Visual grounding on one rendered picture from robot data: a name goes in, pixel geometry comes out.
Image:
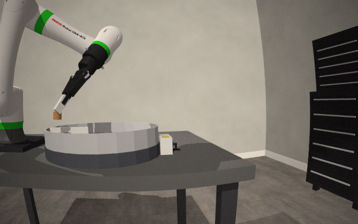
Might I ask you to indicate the bronze cylinder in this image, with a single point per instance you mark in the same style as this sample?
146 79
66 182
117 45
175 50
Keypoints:
57 116

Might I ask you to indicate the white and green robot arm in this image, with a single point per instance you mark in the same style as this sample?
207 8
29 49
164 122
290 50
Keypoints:
18 14

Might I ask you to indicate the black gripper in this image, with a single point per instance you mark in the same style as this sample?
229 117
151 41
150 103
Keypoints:
87 67

